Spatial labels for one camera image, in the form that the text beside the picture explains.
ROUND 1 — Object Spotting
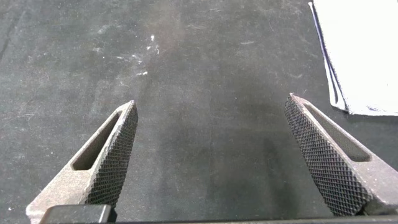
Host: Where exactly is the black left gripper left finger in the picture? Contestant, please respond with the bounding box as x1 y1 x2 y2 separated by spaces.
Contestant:
25 100 139 224

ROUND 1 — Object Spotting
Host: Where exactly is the black table cloth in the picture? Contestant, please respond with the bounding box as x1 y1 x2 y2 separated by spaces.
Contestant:
0 0 398 224

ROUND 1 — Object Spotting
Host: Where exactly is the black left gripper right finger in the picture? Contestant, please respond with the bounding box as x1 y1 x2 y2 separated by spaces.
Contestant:
284 93 398 217

